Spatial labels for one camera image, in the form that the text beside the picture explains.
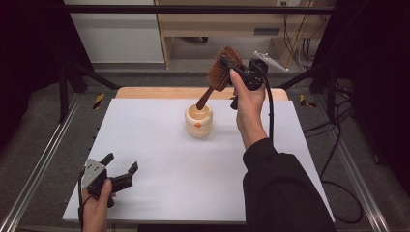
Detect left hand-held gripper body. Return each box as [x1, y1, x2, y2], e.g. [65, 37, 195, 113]
[81, 158, 134, 209]

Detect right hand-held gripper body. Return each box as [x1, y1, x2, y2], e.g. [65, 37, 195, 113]
[242, 50, 290, 92]

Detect brown wooden hairbrush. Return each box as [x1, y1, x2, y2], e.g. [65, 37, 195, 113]
[195, 45, 244, 111]

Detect cream ribbed cup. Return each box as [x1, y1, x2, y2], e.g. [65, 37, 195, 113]
[184, 103, 214, 139]

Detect person's right hand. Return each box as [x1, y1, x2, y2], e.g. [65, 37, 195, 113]
[229, 69, 269, 151]

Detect person's left hand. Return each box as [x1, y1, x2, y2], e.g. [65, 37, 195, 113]
[81, 179, 113, 232]

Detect grey desk label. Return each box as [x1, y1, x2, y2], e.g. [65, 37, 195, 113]
[253, 27, 281, 36]

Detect yellow black floor tape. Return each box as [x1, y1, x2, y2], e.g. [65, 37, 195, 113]
[92, 92, 106, 111]
[299, 93, 319, 109]

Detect light wooden desk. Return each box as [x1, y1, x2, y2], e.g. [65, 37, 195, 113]
[154, 0, 337, 70]

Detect wooden table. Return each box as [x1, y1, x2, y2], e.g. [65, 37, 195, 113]
[114, 86, 289, 102]

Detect white cabinet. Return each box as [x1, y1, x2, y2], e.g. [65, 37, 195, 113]
[63, 0, 165, 64]

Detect black curtain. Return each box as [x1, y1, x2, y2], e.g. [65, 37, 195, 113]
[0, 0, 95, 153]
[311, 0, 410, 197]

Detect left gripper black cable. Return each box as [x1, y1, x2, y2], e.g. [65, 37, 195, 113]
[77, 169, 87, 232]

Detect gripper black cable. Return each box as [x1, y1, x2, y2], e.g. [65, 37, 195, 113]
[261, 63, 276, 145]
[77, 169, 87, 232]

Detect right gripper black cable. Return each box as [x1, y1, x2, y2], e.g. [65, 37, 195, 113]
[261, 63, 276, 145]

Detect black diagonal frame strut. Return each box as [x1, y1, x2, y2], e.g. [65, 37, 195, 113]
[57, 60, 122, 124]
[274, 60, 340, 123]

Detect hanging black cables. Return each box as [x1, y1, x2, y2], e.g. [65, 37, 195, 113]
[280, 0, 327, 71]

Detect aluminium floor rail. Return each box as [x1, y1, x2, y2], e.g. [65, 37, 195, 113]
[0, 93, 82, 232]
[312, 95, 392, 232]

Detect black horizontal frame bar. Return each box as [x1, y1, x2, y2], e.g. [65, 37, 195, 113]
[63, 4, 343, 15]

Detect black looped floor cable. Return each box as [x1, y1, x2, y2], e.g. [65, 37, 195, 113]
[318, 96, 365, 225]

